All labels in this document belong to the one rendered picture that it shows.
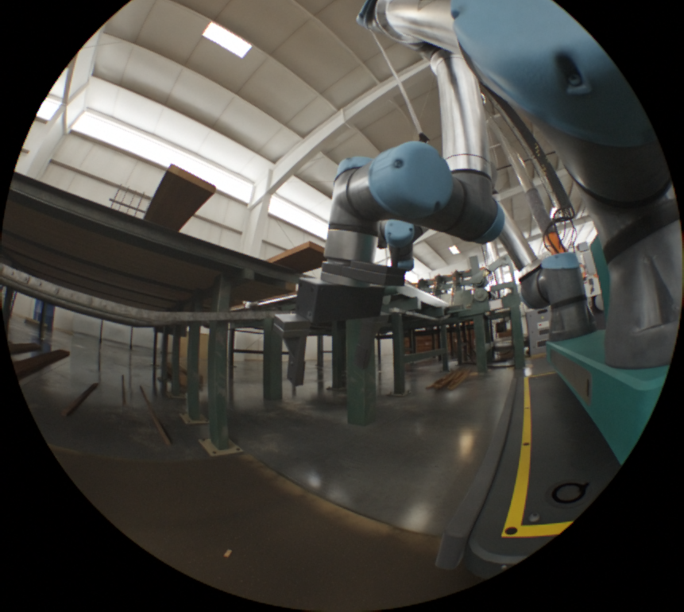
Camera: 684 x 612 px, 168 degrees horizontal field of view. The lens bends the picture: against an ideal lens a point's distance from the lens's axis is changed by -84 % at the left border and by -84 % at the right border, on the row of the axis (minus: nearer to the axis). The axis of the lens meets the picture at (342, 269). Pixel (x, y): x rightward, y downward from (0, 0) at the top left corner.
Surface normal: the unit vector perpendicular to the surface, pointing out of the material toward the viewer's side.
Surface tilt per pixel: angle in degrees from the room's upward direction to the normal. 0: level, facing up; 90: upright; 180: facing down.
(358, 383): 90
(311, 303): 97
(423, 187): 114
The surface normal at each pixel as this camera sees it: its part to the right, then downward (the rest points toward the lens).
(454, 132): -0.74, -0.08
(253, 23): 0.03, 0.95
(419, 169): 0.36, 0.11
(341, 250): -0.34, 0.01
